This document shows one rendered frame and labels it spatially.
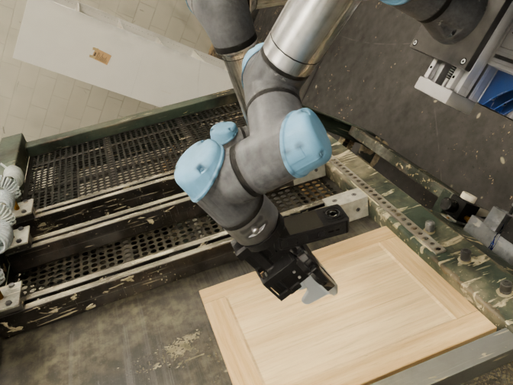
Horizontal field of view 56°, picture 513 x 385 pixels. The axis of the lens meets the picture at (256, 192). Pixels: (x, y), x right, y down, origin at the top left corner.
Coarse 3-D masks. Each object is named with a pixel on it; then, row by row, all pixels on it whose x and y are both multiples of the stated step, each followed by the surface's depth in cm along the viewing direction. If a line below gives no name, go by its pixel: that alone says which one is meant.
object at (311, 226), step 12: (336, 204) 75; (300, 216) 73; (312, 216) 73; (324, 216) 72; (336, 216) 72; (288, 228) 71; (300, 228) 71; (312, 228) 71; (324, 228) 71; (336, 228) 71; (348, 228) 72; (288, 240) 70; (300, 240) 71; (312, 240) 71
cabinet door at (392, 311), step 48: (384, 240) 135; (240, 288) 127; (384, 288) 120; (432, 288) 117; (240, 336) 113; (288, 336) 111; (336, 336) 109; (384, 336) 107; (432, 336) 105; (480, 336) 104; (240, 384) 102; (288, 384) 100; (336, 384) 98
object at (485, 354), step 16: (496, 336) 100; (512, 336) 99; (448, 352) 98; (464, 352) 98; (480, 352) 97; (496, 352) 96; (512, 352) 97; (416, 368) 96; (432, 368) 95; (448, 368) 95; (464, 368) 94; (480, 368) 96; (384, 384) 94; (400, 384) 94; (416, 384) 93; (432, 384) 93; (448, 384) 95
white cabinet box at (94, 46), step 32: (32, 0) 408; (64, 0) 467; (32, 32) 420; (64, 32) 428; (96, 32) 436; (128, 32) 444; (64, 64) 440; (96, 64) 449; (128, 64) 457; (160, 64) 467; (192, 64) 476; (224, 64) 546; (128, 96) 472; (160, 96) 482; (192, 96) 492
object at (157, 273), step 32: (352, 192) 148; (160, 256) 136; (192, 256) 135; (224, 256) 138; (0, 288) 128; (64, 288) 130; (96, 288) 129; (128, 288) 133; (0, 320) 124; (32, 320) 127
